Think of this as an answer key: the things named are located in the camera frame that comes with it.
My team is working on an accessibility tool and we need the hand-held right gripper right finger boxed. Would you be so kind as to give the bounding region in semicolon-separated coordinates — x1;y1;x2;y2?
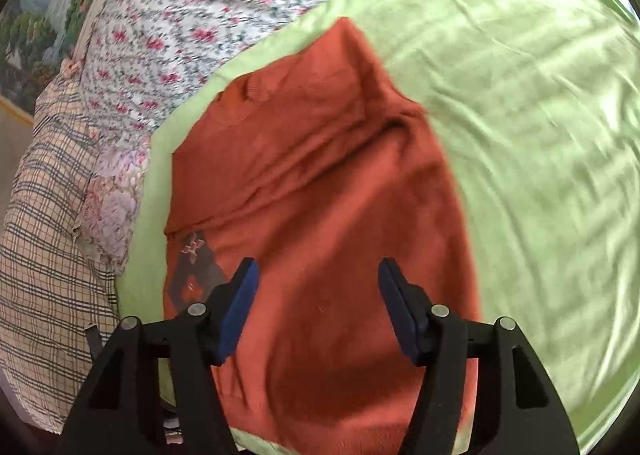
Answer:
377;257;581;455

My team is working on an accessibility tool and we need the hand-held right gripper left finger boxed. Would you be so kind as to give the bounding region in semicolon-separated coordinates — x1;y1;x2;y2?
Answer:
55;257;260;455

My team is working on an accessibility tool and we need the red towel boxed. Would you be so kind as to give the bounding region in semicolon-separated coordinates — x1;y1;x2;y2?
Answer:
162;17;483;448

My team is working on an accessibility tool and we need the purple peony print pillow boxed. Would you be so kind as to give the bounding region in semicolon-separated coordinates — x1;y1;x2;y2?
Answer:
75;135;153;276

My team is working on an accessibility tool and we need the plaid checked cloth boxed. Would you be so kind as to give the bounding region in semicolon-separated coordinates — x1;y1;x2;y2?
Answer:
0;62;123;436

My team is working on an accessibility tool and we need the light green bed sheet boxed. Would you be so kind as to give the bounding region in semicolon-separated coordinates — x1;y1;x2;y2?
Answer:
115;0;640;455

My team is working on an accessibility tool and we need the pink floral bed sheet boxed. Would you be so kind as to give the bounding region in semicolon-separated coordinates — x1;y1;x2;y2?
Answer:
80;0;581;136

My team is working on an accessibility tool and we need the landscape wall poster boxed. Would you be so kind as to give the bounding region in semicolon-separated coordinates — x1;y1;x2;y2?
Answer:
0;0;146;123

